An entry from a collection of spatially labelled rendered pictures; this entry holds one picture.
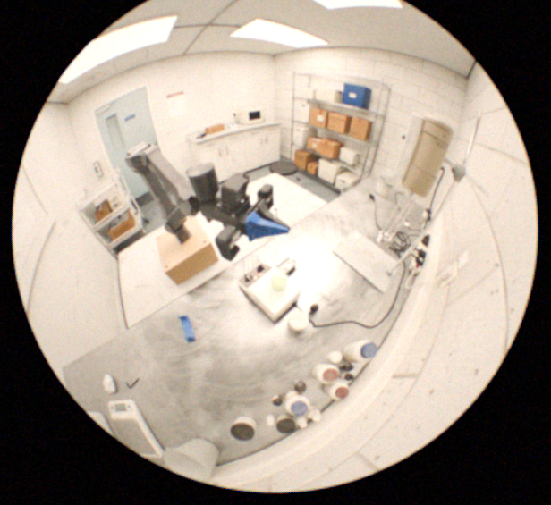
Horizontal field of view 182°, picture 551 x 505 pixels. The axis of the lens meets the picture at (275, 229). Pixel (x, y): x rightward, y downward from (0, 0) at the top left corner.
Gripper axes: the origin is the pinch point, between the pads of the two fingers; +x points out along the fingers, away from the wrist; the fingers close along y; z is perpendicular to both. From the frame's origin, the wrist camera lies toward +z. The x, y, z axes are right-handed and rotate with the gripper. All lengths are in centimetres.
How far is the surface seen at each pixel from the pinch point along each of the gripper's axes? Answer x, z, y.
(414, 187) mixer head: 31.8, 5.3, 24.6
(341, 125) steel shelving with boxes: -5, -15, 231
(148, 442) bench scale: -9, -30, -81
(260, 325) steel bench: 0.4, -34.7, -13.1
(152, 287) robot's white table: -48, -34, -25
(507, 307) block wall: 49, 9, -10
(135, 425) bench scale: -17, -30, -78
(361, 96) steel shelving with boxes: 18, 35, 223
